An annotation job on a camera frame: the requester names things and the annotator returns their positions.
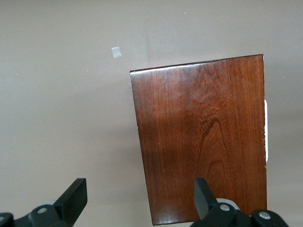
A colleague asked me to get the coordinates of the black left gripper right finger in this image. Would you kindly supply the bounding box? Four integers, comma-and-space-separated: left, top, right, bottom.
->
189, 177, 290, 227

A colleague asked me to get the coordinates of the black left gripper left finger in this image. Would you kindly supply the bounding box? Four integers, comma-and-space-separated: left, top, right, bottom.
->
0, 178, 88, 227

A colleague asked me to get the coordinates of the wooden drawer with white handle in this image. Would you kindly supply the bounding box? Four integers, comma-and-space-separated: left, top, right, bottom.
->
263, 99, 269, 163

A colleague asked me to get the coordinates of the dark red wooden cabinet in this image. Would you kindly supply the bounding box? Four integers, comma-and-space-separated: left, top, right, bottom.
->
129, 53, 268, 226

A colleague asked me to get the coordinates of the brown table cover sheet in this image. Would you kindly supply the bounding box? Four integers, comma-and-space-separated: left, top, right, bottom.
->
0, 0, 303, 227

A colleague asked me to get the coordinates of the small grey tape square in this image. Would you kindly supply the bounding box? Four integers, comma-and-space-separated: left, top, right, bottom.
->
111, 46, 122, 59

